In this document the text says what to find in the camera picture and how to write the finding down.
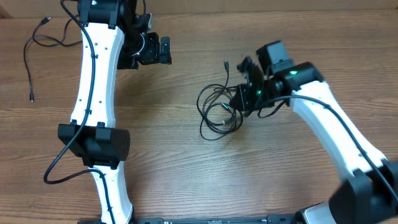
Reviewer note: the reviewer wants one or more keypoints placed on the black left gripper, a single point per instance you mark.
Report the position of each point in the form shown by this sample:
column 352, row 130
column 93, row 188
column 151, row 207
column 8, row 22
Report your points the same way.
column 154, row 55

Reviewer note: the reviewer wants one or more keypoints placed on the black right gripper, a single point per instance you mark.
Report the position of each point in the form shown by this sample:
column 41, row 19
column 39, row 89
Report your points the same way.
column 243, row 98

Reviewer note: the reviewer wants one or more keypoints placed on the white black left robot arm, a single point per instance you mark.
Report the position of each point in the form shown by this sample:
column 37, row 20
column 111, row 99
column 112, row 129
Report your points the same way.
column 114, row 37

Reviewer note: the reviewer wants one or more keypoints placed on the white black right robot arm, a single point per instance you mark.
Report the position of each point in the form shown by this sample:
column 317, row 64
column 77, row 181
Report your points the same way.
column 368, row 190

